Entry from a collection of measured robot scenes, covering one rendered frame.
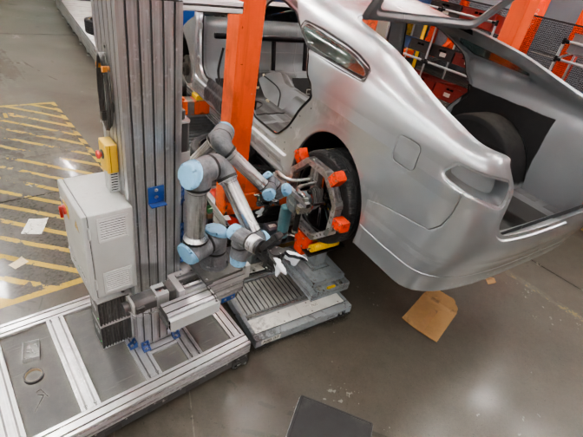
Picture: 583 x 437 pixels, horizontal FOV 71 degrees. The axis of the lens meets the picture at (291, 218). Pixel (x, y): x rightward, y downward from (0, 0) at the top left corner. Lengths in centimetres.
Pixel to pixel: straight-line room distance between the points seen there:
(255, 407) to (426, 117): 187
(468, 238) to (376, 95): 91
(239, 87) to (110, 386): 184
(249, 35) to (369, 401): 234
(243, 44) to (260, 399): 210
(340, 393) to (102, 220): 177
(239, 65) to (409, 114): 106
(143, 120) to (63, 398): 147
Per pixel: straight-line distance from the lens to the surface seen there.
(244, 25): 258
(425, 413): 293
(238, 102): 269
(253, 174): 226
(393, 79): 239
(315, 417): 227
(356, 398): 281
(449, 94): 626
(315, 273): 314
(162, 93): 175
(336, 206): 255
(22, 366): 268
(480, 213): 214
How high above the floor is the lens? 226
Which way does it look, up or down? 33 degrees down
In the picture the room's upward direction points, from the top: 11 degrees clockwise
